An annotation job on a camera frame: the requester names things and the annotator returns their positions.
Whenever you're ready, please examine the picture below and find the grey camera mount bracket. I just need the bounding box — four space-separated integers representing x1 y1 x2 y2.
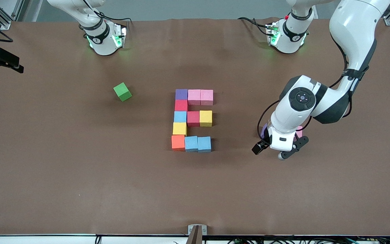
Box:
188 224 208 244

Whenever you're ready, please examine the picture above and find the orange foam block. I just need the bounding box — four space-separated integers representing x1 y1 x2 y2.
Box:
171 135 186 150

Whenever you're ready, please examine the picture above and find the green foam block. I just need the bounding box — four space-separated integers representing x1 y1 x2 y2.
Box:
113 82 133 102

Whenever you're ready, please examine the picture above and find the black arm base cable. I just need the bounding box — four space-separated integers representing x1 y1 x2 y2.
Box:
237 16 270 36

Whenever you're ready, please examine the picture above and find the yellow foam block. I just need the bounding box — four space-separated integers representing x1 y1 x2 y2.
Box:
172 122 188 136
199 110 213 127

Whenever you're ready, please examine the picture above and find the table cover mat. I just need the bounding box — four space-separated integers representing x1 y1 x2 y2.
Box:
0 18 390 237

